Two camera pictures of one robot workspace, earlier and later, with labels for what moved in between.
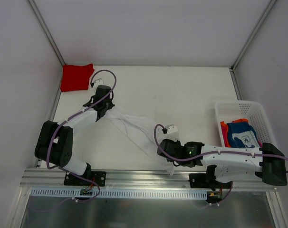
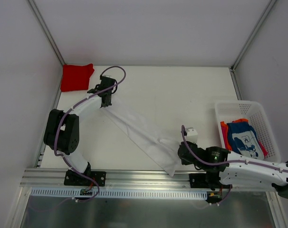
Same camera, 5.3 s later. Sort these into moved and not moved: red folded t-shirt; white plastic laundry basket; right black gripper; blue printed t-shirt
Moved: right black gripper
Not moved: red folded t-shirt; white plastic laundry basket; blue printed t-shirt
